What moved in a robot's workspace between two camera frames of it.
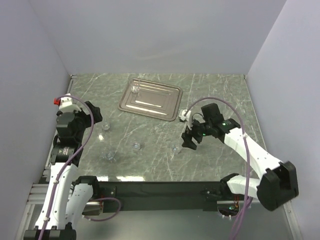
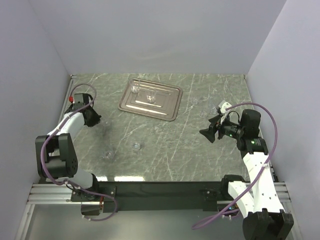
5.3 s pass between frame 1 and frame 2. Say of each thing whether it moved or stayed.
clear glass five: stayed
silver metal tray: stayed
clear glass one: stayed
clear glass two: moved
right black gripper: moved
